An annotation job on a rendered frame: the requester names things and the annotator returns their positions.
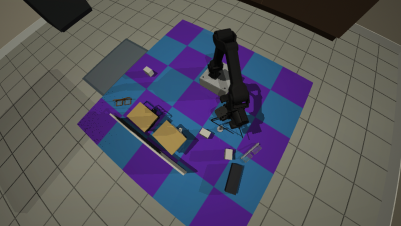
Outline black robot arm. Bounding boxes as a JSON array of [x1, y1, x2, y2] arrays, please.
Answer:
[[207, 28, 250, 126]]

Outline thin beige panel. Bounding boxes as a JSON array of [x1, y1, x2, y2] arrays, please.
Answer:
[[109, 113, 187, 176]]

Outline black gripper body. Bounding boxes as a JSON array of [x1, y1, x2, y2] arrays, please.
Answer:
[[219, 94, 242, 129]]

